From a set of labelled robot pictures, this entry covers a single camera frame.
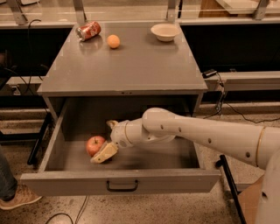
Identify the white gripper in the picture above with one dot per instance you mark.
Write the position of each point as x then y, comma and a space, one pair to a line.
118, 135

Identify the red apple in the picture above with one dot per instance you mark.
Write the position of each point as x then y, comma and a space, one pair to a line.
94, 144

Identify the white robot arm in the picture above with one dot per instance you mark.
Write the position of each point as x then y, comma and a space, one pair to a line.
254, 145

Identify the open grey drawer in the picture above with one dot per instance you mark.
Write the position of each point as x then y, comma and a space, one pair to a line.
174, 167

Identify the black chair leg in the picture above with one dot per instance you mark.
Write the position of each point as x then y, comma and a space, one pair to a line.
39, 139

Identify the orange fruit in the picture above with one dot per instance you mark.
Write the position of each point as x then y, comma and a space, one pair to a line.
113, 41

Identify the tan sneaker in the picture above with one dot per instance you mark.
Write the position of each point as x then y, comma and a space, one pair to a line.
22, 196

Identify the red soda can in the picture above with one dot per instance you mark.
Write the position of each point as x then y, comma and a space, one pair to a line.
88, 31

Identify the black metal stand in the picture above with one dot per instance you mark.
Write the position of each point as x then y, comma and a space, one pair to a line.
223, 163

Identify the black power adapter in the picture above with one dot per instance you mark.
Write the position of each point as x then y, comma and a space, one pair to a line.
209, 73

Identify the blue jeans leg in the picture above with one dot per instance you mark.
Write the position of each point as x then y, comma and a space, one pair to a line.
8, 184

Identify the white bowl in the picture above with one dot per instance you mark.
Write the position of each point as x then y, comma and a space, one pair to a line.
165, 32

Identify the cardboard box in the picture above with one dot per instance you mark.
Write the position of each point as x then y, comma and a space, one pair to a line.
249, 199

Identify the black drawer handle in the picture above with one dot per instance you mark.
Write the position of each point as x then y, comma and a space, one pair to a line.
121, 187

